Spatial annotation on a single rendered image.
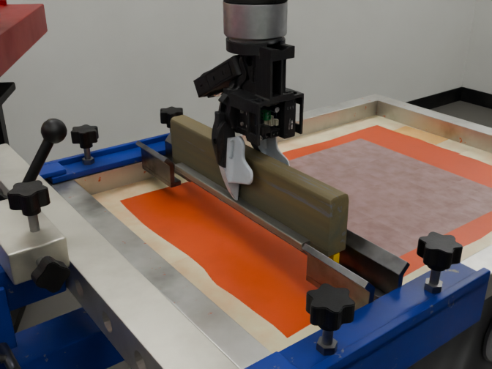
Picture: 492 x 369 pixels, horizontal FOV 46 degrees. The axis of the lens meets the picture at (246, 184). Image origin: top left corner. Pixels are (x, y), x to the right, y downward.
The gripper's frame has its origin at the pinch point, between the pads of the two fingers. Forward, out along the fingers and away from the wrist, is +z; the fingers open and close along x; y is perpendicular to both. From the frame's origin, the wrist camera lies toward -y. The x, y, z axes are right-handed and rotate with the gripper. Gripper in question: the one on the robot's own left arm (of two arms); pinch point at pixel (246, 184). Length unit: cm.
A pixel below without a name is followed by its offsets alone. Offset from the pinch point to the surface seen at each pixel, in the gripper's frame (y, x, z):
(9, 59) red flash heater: -95, -3, -1
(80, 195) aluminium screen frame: -19.6, -16.2, 4.4
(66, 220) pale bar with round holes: -4.0, -23.6, -0.6
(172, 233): -6.8, -8.1, 8.0
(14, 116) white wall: -201, 21, 47
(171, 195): -17.8, -1.9, 8.0
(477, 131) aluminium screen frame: 0, 56, 5
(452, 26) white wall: -201, 342, 42
